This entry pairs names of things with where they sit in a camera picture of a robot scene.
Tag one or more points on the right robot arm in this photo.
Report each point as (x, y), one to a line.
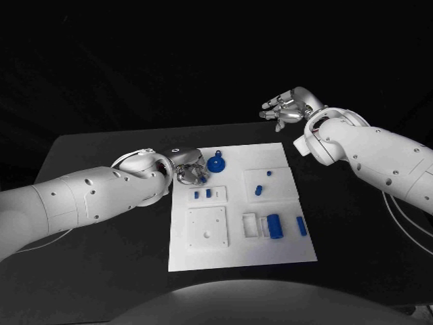
(385, 157)

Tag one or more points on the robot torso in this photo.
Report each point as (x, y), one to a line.
(256, 304)

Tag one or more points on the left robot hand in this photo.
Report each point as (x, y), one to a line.
(186, 156)

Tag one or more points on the blue long cylinder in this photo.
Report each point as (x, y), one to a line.
(301, 226)

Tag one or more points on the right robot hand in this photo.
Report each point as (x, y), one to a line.
(301, 101)

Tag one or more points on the white task board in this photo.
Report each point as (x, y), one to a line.
(239, 254)

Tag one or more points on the large blue cylinder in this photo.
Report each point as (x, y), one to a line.
(275, 226)

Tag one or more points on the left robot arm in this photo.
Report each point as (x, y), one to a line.
(73, 198)

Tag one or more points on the blue gear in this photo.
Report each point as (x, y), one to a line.
(216, 163)

